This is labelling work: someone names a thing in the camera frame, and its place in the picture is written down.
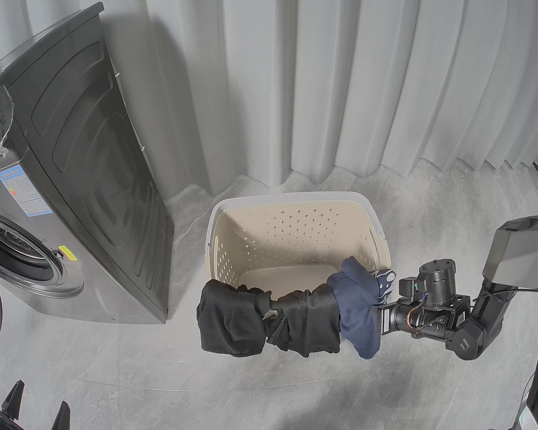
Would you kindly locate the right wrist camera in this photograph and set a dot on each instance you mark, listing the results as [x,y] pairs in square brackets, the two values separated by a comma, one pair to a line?
[407,289]

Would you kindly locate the dark blue garment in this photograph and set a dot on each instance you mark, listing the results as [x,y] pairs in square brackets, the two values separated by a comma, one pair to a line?
[355,303]

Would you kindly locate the white curtain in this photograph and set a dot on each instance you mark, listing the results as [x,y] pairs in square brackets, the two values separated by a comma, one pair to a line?
[316,74]

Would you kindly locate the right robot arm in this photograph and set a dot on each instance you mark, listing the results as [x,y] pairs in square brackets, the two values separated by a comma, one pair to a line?
[506,252]

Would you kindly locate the grey washing machine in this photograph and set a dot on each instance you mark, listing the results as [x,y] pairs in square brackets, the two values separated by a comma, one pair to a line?
[85,182]

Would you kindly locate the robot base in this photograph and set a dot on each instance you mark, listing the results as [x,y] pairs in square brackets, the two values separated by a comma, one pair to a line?
[537,423]

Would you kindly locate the heap of black clothes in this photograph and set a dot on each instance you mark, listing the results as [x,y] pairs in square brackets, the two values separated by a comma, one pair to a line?
[229,318]

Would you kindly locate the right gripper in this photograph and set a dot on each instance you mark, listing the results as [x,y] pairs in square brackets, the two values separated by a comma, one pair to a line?
[400,319]

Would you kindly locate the cream laundry basket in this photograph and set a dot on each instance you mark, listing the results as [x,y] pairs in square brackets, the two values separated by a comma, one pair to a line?
[287,235]

